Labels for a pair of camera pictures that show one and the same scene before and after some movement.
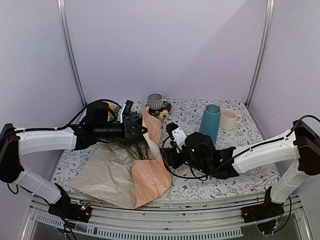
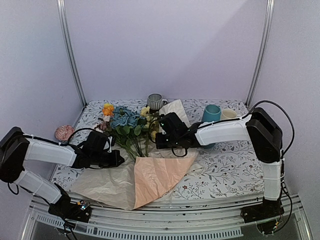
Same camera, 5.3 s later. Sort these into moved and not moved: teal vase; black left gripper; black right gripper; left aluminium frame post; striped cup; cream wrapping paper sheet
Moved: black left gripper; cream wrapping paper sheet; teal vase; black right gripper
Not moved: striped cup; left aluminium frame post
